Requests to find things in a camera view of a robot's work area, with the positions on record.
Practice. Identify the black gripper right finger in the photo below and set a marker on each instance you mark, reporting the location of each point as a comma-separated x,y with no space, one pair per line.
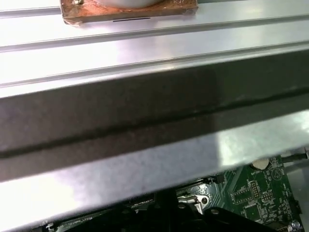
224,222

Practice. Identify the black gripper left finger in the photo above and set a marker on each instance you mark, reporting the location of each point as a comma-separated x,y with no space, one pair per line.
144,222

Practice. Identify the black RAM slot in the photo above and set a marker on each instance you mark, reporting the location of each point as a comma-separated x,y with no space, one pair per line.
79,218

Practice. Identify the green motherboard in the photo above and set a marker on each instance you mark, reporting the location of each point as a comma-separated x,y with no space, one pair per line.
253,193

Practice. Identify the round coin cell battery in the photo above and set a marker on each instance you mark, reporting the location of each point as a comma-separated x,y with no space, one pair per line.
260,164

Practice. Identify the silver board screw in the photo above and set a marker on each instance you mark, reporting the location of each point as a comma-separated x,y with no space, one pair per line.
295,226

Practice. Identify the open black PC case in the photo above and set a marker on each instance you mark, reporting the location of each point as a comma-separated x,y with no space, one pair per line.
120,108

